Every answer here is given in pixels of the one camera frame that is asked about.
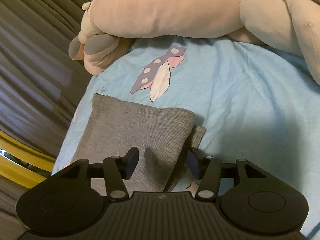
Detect grey knit pants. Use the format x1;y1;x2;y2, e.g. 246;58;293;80
72;94;206;194

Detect light blue printed bedsheet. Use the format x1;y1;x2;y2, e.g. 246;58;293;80
53;36;319;239

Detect yellow curtain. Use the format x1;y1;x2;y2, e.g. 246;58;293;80
1;131;55;189

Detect grey curtain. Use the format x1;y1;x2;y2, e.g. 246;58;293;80
0;0;118;240

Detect pink plush toy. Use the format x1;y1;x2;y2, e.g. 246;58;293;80
69;0;319;81

